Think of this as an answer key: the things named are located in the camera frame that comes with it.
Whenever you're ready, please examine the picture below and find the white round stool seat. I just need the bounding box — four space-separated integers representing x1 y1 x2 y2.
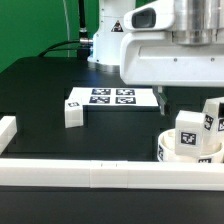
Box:
157 129 224 163

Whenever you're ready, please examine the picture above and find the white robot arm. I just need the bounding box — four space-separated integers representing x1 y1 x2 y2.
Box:
88 0 224 114

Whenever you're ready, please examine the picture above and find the black cable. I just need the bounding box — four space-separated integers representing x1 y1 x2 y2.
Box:
38 37 94 58

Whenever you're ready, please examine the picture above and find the white front barrier wall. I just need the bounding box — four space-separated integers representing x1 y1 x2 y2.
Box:
0 158 224 191

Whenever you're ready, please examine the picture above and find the white thin cable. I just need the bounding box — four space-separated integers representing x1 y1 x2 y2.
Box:
63 0 72 58

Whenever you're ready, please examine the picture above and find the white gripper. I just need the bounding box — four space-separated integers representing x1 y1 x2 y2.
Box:
120 32 224 116

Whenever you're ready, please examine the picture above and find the white marker sheet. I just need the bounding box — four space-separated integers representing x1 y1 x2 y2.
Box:
68 87 158 107

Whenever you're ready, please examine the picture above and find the white left barrier wall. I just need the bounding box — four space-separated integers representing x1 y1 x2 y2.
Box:
0 116 17 155

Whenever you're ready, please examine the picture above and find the white barrier wall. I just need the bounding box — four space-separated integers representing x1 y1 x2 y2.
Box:
0 116 17 155
0 158 224 191

